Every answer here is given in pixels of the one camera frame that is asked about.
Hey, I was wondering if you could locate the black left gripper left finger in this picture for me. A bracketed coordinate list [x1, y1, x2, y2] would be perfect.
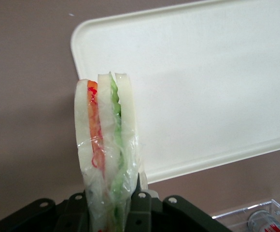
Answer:
[0, 189, 94, 232]

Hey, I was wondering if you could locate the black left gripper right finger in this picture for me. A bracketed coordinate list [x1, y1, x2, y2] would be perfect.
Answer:
[122, 172, 233, 232]

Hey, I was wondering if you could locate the plastic-wrapped sandwich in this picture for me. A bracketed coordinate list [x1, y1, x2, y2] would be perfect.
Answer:
[73, 71, 146, 232]

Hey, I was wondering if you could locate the cream white plastic tray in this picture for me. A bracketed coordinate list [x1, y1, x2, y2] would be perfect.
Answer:
[70, 0, 280, 184]

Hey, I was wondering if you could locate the clear acrylic box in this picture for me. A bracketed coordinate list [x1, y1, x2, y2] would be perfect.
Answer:
[210, 198, 280, 232]

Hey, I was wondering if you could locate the clear plastic bottle red label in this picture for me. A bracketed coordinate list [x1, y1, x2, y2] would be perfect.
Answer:
[248, 210, 280, 232]

